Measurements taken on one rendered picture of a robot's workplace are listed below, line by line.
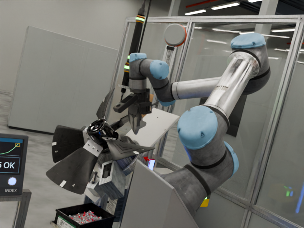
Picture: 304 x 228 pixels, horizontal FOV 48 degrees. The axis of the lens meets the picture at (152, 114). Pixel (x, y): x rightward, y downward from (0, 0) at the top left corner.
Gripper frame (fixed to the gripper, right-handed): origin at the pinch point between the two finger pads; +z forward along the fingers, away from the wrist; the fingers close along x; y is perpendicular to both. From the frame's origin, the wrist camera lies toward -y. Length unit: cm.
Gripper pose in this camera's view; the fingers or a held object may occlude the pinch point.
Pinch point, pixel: (134, 132)
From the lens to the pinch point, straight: 155.2
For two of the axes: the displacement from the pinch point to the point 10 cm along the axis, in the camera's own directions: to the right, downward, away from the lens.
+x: -5.8, -2.2, 7.9
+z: -0.1, 9.6, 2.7
